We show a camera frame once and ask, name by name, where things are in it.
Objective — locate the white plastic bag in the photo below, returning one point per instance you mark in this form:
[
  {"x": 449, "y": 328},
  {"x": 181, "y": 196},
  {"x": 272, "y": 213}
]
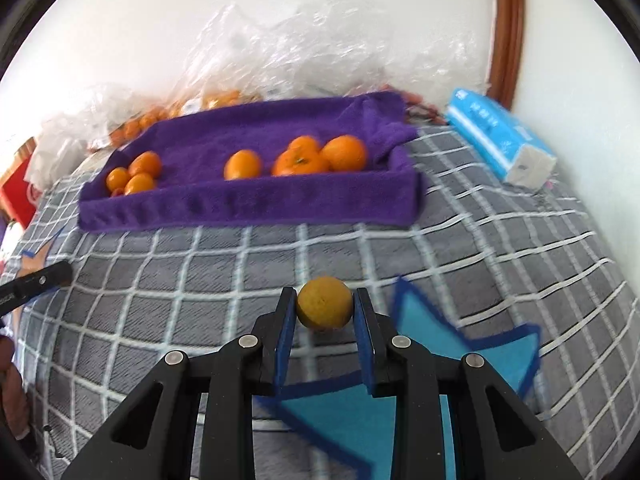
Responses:
[{"x": 50, "y": 155}]

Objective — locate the grey checked star blanket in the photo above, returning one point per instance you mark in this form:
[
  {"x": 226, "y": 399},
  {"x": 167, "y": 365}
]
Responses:
[{"x": 200, "y": 285}]

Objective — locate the blue tissue pack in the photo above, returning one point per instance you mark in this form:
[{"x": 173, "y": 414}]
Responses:
[{"x": 490, "y": 135}]

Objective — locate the person's left hand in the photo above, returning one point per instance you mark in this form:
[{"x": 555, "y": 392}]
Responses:
[{"x": 10, "y": 390}]

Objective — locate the purple towel-lined tray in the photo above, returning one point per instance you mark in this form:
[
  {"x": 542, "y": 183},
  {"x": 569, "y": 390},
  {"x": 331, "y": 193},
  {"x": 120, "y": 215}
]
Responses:
[{"x": 280, "y": 125}]

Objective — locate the small clear crumpled bag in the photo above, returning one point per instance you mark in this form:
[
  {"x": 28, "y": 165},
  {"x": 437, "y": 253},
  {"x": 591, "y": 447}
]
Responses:
[{"x": 100, "y": 105}]

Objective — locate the orange with stem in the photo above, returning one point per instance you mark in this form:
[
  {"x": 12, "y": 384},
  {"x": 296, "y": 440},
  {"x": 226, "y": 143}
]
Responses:
[{"x": 300, "y": 162}]

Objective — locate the clear bag of red fruits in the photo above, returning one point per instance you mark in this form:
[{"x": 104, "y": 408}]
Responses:
[{"x": 430, "y": 60}]

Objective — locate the pile of bagged oranges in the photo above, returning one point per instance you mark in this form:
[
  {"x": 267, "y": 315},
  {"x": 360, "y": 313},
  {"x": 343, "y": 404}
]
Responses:
[{"x": 220, "y": 100}]

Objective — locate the yellow-green citrus fruit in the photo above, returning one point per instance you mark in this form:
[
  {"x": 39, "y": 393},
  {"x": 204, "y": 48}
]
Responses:
[{"x": 325, "y": 310}]

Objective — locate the clear crumpled plastic bag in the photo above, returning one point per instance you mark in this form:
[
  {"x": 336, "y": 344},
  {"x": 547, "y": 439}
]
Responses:
[{"x": 325, "y": 45}]

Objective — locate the small orange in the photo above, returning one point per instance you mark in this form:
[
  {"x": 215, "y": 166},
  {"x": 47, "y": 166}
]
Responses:
[
  {"x": 118, "y": 179},
  {"x": 344, "y": 152},
  {"x": 140, "y": 184},
  {"x": 304, "y": 145}
]

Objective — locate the brown wooden door frame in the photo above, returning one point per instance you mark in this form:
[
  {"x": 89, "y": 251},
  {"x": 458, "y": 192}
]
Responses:
[{"x": 507, "y": 35}]

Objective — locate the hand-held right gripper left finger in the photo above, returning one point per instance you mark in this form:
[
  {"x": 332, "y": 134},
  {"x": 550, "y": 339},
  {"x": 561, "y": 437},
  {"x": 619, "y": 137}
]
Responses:
[{"x": 285, "y": 340}]

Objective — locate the large orange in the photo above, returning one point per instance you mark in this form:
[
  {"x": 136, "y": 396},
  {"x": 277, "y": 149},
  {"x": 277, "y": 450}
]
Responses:
[{"x": 145, "y": 164}]

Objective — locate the red paper bag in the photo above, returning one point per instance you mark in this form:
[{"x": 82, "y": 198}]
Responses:
[{"x": 17, "y": 195}]

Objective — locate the wooden furniture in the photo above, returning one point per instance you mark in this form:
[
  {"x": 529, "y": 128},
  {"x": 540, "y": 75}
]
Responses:
[{"x": 20, "y": 152}]

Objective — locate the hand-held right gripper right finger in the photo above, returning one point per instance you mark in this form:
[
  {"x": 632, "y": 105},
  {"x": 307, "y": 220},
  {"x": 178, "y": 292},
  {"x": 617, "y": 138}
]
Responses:
[{"x": 365, "y": 345}]

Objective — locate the pile of bagged red fruits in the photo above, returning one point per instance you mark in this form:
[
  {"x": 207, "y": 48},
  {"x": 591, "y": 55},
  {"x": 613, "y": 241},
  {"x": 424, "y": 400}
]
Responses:
[{"x": 420, "y": 105}]

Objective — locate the oblong orange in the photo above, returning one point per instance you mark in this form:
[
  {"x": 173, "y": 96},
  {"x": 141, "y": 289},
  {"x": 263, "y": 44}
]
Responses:
[{"x": 243, "y": 165}]

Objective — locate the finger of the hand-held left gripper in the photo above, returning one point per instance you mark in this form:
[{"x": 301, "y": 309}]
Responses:
[{"x": 40, "y": 277}]

